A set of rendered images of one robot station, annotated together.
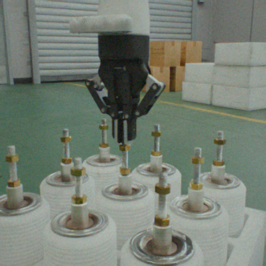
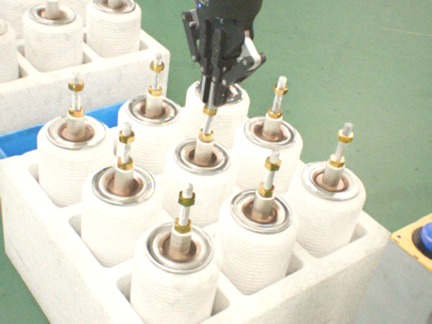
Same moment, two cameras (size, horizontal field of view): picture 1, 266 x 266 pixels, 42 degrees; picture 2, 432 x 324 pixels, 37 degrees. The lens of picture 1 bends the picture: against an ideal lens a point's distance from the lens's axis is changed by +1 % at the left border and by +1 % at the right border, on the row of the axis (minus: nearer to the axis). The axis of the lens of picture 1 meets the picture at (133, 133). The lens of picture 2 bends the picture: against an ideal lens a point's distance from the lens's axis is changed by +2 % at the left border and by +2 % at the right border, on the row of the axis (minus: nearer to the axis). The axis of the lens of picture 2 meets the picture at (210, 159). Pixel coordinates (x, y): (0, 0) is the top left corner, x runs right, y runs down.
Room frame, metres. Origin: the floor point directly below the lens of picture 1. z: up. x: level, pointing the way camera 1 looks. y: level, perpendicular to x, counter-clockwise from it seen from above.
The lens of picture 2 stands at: (1.13, 0.23, 0.74)
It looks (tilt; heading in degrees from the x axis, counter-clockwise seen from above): 37 degrees down; 198
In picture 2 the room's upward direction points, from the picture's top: 9 degrees clockwise
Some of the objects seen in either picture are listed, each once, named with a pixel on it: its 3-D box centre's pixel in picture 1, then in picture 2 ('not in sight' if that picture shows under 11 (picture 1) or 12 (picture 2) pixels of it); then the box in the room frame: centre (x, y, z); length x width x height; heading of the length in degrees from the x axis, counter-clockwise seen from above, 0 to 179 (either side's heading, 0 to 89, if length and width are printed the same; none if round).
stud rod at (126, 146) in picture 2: (156, 143); (125, 150); (0.62, -0.04, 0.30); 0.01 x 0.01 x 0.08; 66
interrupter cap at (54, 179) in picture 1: (67, 179); (261, 211); (0.57, 0.12, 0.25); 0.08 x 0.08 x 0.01
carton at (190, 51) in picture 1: (186, 53); not in sight; (4.50, -0.68, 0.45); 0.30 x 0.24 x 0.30; 30
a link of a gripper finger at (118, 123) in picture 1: (120, 130); (217, 94); (0.52, 0.02, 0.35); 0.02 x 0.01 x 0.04; 151
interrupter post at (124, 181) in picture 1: (124, 183); (204, 148); (0.52, 0.01, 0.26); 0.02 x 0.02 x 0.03
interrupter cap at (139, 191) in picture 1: (124, 191); (202, 157); (0.52, 0.01, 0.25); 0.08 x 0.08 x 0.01
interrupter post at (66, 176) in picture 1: (67, 171); (263, 203); (0.57, 0.12, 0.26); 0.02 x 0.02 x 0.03
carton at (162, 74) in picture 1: (154, 79); not in sight; (4.21, -0.26, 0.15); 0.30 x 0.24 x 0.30; 31
